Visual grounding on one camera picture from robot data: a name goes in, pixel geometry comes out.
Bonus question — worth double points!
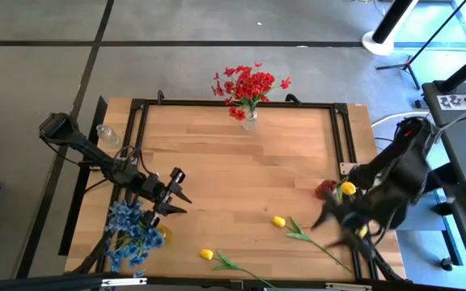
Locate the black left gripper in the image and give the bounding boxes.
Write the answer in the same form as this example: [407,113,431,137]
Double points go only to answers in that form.
[140,167,193,228]

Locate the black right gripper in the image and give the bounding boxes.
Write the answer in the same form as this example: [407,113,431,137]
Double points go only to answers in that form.
[311,196,379,262]

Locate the red artificial flower bunch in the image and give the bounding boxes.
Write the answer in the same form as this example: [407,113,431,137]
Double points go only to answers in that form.
[210,70,248,121]
[222,61,293,114]

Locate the amber glass vase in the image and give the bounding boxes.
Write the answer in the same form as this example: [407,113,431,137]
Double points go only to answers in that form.
[155,225,174,246]

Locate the red vase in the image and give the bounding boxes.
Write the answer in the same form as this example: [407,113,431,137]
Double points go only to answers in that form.
[315,179,339,200]

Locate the clear glass vase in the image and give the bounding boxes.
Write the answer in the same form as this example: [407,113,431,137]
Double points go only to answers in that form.
[244,108,260,132]

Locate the clear glass bottle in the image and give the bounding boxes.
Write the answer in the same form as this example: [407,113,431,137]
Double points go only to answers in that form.
[95,123,121,149]

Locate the black side panel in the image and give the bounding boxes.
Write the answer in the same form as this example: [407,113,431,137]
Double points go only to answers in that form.
[57,95,108,257]

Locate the black side desk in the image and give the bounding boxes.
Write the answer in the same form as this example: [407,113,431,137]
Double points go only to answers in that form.
[386,79,466,290]

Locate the black horizontal bar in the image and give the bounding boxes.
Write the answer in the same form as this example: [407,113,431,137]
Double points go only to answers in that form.
[0,272,108,291]

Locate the white marker label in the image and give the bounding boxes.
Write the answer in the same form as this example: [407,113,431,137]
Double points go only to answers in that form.
[436,93,466,112]

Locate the black tripod stand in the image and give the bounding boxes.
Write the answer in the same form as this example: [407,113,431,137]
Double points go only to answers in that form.
[375,0,466,91]

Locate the floor stand with white base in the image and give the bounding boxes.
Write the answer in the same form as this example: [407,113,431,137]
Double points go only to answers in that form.
[361,0,420,57]

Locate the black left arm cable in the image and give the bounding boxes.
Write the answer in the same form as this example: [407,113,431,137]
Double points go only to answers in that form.
[115,145,153,175]

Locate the black cable bundle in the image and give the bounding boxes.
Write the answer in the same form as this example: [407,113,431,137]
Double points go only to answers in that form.
[354,242,406,283]

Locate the white cable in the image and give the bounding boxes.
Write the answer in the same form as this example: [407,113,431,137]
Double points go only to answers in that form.
[370,111,404,127]

